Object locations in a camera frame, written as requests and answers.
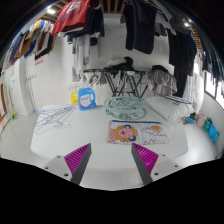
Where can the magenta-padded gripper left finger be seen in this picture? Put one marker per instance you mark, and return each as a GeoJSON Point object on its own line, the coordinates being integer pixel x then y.
{"type": "Point", "coordinates": [77, 158]}

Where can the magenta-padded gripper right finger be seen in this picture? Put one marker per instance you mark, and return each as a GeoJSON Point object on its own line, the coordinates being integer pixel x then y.
{"type": "Point", "coordinates": [146, 159]}

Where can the white pillow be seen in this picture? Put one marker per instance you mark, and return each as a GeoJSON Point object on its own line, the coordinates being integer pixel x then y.
{"type": "Point", "coordinates": [166, 108]}

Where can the round pale blue drying hanger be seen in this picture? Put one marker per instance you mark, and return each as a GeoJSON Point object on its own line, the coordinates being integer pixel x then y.
{"type": "Point", "coordinates": [124, 106]}

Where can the blue detergent bottle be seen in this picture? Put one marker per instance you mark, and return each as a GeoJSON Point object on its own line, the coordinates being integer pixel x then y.
{"type": "Point", "coordinates": [87, 100]}

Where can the yellow bottle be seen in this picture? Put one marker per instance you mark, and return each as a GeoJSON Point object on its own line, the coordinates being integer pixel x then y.
{"type": "Point", "coordinates": [74, 98]}

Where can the pink bucket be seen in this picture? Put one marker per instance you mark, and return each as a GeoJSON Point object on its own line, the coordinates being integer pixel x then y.
{"type": "Point", "coordinates": [201, 120]}

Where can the teal plastic items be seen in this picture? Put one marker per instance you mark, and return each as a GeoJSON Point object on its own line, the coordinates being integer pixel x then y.
{"type": "Point", "coordinates": [212, 130]}

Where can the grey garment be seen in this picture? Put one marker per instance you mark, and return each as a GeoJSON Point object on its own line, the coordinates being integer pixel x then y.
{"type": "Point", "coordinates": [162, 82]}

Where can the black folding drying rack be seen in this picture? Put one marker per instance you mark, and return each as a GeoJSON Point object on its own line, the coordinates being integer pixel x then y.
{"type": "Point", "coordinates": [117, 81]}

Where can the black and white clothes heap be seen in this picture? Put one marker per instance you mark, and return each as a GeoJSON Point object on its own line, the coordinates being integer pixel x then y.
{"type": "Point", "coordinates": [120, 62]}

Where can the white hanging garments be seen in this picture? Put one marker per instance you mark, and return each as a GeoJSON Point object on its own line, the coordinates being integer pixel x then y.
{"type": "Point", "coordinates": [80, 55]}

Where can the long black hanging garments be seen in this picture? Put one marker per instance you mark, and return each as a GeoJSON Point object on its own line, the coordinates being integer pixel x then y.
{"type": "Point", "coordinates": [181, 53]}

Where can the row of colourful hanging clothes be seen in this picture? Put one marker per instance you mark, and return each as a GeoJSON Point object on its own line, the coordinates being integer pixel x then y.
{"type": "Point", "coordinates": [30, 41]}

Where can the red t-shirt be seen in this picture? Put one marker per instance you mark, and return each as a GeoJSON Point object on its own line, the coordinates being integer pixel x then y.
{"type": "Point", "coordinates": [71, 15]}

